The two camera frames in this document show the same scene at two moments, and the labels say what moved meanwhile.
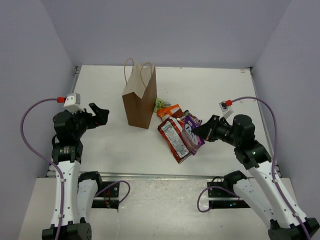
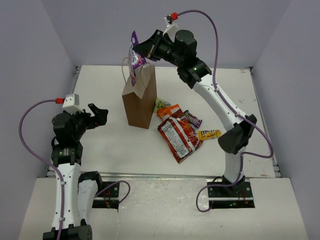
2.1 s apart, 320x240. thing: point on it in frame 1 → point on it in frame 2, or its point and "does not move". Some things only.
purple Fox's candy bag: x=193 y=141 → x=135 y=61
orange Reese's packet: x=167 y=111 does not move
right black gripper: x=204 y=130 → x=148 y=47
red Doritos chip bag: x=172 y=130 does not move
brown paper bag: x=140 y=95 does not move
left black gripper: x=89 y=119 does not move
